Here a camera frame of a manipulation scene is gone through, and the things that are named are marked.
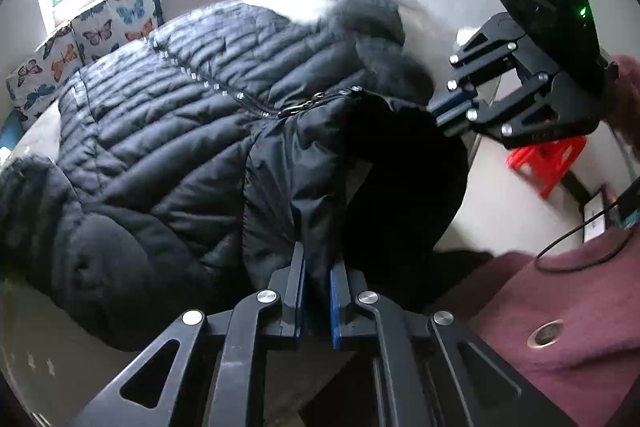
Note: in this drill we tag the black puffer jacket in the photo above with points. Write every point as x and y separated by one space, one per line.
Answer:
175 147

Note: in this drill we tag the butterfly print cushion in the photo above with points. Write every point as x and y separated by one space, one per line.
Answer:
42 74
117 19

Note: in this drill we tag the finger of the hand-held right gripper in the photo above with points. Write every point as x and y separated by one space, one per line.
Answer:
480 119
457 98

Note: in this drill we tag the red plastic stool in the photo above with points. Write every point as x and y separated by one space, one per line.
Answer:
545 162

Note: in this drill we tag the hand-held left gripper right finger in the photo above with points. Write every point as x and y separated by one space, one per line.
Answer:
336 307

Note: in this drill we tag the person's fleece garment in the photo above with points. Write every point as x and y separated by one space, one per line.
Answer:
560 357

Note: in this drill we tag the person's right forearm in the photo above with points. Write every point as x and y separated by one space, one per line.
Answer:
625 97

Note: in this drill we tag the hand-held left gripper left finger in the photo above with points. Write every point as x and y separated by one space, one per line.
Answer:
300 287

